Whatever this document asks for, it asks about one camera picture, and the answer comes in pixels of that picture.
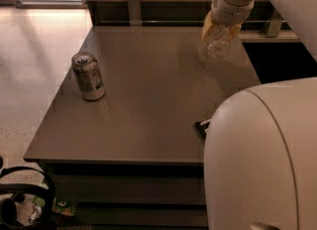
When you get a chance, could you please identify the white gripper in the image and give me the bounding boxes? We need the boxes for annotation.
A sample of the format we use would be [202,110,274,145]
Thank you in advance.
[201,0,255,41]

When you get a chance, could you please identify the clear plastic water bottle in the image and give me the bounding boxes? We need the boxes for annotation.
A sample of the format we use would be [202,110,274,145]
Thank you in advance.
[202,24,230,59]

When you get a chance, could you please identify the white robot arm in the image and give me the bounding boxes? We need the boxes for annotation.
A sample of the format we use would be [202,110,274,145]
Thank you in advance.
[204,0,317,230]

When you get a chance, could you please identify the black snack packet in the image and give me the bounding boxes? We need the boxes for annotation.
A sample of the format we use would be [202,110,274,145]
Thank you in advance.
[194,119,210,141]

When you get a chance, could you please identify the silver soda can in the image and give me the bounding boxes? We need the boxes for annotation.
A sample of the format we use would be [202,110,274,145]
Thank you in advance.
[71,53,105,101]

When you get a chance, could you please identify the green snack bag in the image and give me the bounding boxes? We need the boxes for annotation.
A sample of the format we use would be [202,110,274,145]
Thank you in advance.
[29,196,74,223]

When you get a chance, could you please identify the black headphones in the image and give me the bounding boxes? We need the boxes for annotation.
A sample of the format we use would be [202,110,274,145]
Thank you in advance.
[0,167,55,230]

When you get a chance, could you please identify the right metal wall bracket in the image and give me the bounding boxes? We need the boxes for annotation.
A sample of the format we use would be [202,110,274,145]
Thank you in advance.
[263,9,283,38]

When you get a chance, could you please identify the metal wall bracket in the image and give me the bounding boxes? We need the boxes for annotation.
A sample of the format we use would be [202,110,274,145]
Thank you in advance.
[263,9,283,38]
[127,0,142,26]

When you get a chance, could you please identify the left metal wall bracket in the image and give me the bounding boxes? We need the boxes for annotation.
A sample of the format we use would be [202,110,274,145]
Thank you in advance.
[127,0,142,26]

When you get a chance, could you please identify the horizontal metal rail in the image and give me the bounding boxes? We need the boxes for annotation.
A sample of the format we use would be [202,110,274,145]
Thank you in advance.
[100,20,270,26]

